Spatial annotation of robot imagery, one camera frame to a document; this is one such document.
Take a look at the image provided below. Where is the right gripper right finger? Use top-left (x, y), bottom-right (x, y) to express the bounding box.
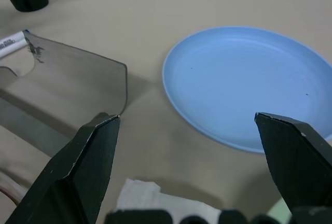
top-left (255, 111), bottom-right (332, 209)

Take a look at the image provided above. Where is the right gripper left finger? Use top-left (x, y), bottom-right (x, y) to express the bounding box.
top-left (5, 112), bottom-right (121, 224)

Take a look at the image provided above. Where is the white tissue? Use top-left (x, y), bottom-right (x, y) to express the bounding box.
top-left (116, 178), bottom-right (223, 213)

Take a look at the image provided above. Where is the white marker with blue cap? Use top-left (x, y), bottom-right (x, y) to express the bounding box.
top-left (0, 30), bottom-right (31, 60)

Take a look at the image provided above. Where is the grey rectangular block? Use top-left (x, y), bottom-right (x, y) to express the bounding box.
top-left (0, 30), bottom-right (128, 157)

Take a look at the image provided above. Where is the blue round plate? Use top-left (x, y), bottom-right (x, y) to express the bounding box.
top-left (162, 25), bottom-right (332, 154)

